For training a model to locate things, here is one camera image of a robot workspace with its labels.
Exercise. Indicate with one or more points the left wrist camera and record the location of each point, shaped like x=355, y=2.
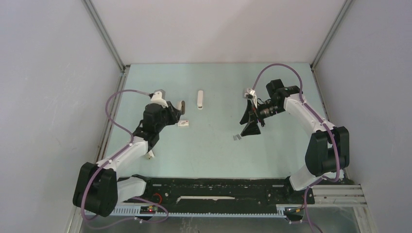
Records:
x=158, y=98

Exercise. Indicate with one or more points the small grey stapler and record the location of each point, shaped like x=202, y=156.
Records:
x=181, y=107

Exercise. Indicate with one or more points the white staple box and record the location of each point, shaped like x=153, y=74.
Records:
x=183, y=123

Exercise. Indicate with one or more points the beige open stapler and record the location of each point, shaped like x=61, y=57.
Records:
x=149, y=155

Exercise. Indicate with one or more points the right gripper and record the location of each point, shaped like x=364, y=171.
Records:
x=251, y=113

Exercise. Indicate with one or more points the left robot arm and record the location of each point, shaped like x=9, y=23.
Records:
x=100, y=186

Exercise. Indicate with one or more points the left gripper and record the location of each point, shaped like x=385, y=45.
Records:
x=174, y=113

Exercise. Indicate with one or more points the right aluminium frame post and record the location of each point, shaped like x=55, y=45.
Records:
x=345, y=8

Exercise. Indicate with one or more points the left aluminium frame post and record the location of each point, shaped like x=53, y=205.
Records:
x=124, y=69

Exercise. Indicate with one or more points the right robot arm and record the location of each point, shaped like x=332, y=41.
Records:
x=328, y=149

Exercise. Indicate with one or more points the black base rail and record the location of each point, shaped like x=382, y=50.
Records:
x=222, y=196

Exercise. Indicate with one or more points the white stapler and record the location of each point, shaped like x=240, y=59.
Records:
x=200, y=99

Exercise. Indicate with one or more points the aluminium frame post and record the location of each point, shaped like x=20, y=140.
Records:
x=345, y=8
x=124, y=69

